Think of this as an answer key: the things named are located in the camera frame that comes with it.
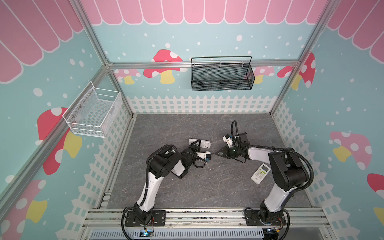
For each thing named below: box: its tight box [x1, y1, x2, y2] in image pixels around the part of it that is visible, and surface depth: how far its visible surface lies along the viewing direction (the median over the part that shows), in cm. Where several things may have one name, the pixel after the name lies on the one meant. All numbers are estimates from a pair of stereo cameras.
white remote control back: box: [188, 138, 211, 149], surface depth 99 cm
